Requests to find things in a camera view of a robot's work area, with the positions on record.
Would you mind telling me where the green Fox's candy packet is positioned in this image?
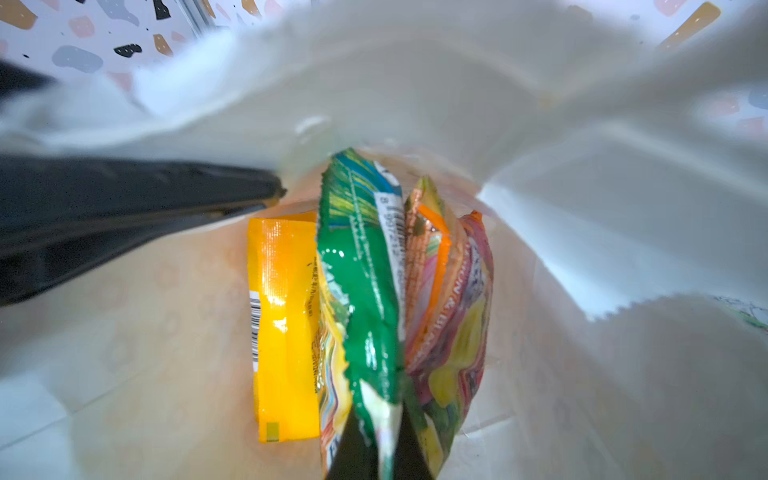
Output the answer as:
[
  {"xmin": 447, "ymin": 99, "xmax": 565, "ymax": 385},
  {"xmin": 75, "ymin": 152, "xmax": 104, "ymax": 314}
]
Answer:
[{"xmin": 316, "ymin": 148, "xmax": 405, "ymax": 479}]

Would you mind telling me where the orange snack stick packet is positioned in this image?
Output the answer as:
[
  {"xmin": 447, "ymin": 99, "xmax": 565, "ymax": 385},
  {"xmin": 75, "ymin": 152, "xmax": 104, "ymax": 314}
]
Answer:
[{"xmin": 404, "ymin": 176, "xmax": 494, "ymax": 477}]

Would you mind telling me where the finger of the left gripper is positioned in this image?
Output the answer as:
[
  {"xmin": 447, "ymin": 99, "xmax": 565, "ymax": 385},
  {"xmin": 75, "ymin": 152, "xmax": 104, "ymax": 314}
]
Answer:
[{"xmin": 1, "ymin": 154, "xmax": 285, "ymax": 306}]

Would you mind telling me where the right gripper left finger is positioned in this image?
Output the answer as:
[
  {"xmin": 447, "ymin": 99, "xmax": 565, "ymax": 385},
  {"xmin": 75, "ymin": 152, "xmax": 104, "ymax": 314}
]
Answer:
[{"xmin": 325, "ymin": 413, "xmax": 378, "ymax": 480}]

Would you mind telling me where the white printed paper bag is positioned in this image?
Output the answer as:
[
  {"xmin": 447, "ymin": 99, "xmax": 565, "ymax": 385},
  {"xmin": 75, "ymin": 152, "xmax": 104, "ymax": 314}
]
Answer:
[{"xmin": 1, "ymin": 1, "xmax": 767, "ymax": 479}]

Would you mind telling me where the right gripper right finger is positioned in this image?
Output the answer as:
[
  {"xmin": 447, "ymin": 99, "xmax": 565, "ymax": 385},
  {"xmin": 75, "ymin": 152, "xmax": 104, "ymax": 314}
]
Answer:
[{"xmin": 393, "ymin": 409, "xmax": 433, "ymax": 480}]

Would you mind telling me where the yellow snack bar packet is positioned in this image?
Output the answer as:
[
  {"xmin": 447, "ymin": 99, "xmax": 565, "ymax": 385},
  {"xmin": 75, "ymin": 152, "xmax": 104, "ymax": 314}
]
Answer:
[{"xmin": 247, "ymin": 212, "xmax": 319, "ymax": 443}]

